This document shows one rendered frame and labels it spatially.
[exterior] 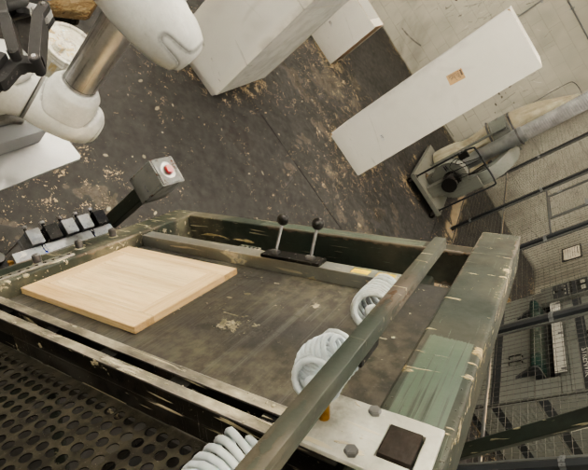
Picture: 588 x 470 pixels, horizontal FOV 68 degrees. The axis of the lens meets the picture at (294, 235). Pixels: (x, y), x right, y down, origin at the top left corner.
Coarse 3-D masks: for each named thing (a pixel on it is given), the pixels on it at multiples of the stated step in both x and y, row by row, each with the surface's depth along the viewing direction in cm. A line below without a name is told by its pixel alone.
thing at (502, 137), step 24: (576, 96) 559; (504, 120) 595; (528, 120) 577; (456, 144) 643; (480, 144) 619; (504, 144) 579; (432, 168) 579; (456, 168) 589; (480, 168) 651; (504, 168) 577; (432, 192) 600; (456, 192) 604; (480, 192) 567; (432, 216) 607
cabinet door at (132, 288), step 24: (96, 264) 137; (120, 264) 137; (144, 264) 136; (168, 264) 135; (192, 264) 133; (216, 264) 132; (24, 288) 122; (48, 288) 121; (72, 288) 121; (96, 288) 120; (120, 288) 120; (144, 288) 119; (168, 288) 118; (192, 288) 116; (96, 312) 106; (120, 312) 105; (144, 312) 105; (168, 312) 107
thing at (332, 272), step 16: (144, 240) 157; (160, 240) 153; (176, 240) 150; (192, 240) 149; (208, 256) 142; (224, 256) 138; (240, 256) 135; (256, 256) 131; (288, 272) 126; (304, 272) 123; (320, 272) 120; (336, 272) 118; (352, 272) 116; (384, 272) 114
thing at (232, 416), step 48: (0, 336) 98; (48, 336) 86; (96, 336) 85; (336, 336) 50; (96, 384) 80; (144, 384) 71; (192, 384) 71; (192, 432) 68; (240, 432) 61; (336, 432) 53; (384, 432) 53; (432, 432) 53
